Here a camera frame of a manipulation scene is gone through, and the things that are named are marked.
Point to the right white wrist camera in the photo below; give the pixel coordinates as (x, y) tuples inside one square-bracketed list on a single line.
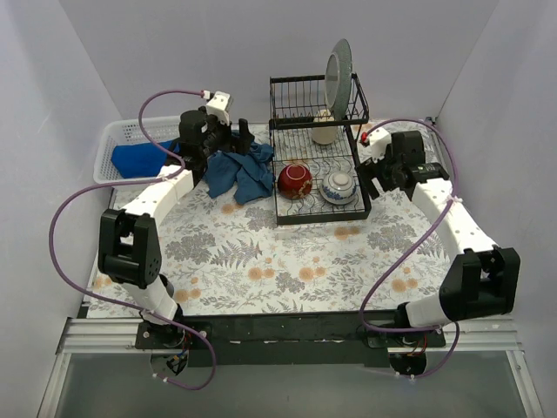
[(373, 145)]

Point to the red bowl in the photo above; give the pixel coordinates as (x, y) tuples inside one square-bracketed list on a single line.
[(295, 181)]

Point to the cream ceramic cup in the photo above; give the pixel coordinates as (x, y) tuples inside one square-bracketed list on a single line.
[(324, 135)]

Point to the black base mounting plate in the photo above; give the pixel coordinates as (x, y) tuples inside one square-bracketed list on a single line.
[(286, 339)]

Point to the teal blue t shirt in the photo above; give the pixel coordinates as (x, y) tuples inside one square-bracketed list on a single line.
[(250, 173)]

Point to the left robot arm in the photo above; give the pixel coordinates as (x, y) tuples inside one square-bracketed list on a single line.
[(129, 250)]

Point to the bright blue t shirt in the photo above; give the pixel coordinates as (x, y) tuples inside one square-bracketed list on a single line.
[(138, 161)]

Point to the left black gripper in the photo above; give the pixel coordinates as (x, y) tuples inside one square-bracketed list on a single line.
[(235, 137)]

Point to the blue white porcelain bowl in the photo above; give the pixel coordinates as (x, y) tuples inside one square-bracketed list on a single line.
[(338, 188)]

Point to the white plastic basket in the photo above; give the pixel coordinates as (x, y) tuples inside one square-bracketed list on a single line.
[(127, 132)]

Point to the grey green plate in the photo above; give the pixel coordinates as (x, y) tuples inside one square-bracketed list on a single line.
[(338, 79)]

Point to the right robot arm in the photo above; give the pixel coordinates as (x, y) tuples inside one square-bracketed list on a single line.
[(483, 278)]

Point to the black wire dish rack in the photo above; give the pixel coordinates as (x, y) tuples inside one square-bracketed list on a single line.
[(294, 102)]

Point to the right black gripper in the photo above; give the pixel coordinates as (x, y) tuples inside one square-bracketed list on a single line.
[(377, 172)]

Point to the aluminium frame rail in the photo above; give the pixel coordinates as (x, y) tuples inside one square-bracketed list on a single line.
[(118, 336)]

